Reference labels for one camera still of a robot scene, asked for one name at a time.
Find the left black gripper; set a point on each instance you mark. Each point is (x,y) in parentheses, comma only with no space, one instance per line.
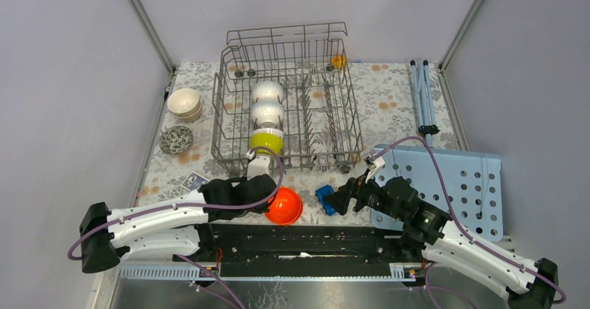
(261,209)

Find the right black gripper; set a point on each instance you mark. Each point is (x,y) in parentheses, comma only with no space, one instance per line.
(354,187)

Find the orange bowl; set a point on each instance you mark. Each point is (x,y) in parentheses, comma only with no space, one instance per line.
(286,208)

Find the plain beige bowl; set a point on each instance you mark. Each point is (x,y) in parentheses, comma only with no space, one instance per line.
(194,116)

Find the pink patterned bowl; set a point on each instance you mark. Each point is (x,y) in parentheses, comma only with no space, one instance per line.
(175,140)

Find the beige bowl with leaf pattern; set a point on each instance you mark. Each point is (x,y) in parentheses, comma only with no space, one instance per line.
(184,102)

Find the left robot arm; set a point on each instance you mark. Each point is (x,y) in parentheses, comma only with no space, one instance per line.
(107,236)

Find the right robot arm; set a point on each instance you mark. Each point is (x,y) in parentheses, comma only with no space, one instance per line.
(430,233)

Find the blue toy car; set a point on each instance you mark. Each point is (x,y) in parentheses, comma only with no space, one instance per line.
(321,193)

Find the yellow-green bowl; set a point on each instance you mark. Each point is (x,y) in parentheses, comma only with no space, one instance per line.
(270,138)

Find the white ribbed bowl middle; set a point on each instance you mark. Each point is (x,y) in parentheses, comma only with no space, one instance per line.
(267,113)

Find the white ribbed bowl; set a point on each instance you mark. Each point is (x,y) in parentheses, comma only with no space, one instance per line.
(267,90)
(267,113)

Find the floral patterned table mat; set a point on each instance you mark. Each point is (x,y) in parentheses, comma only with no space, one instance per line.
(386,113)

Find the white ribbed bowl rear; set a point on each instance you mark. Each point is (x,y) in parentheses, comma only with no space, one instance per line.
(267,90)

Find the light blue perforated board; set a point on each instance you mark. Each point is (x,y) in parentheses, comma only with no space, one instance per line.
(472,181)

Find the yellow rubber duck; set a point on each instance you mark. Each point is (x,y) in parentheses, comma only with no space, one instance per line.
(338,61)

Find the blue folded metal stand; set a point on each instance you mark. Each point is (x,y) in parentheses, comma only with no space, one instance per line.
(423,99)

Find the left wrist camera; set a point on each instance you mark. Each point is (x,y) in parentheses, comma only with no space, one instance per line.
(258,164)

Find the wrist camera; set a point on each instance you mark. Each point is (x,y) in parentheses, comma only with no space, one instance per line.
(374,165)
(258,164)

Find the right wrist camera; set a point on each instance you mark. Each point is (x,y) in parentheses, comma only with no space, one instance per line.
(374,165)

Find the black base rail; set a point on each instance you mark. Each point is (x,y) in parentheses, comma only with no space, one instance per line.
(307,252)

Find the grey wire dish rack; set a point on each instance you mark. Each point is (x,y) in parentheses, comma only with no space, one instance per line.
(321,122)

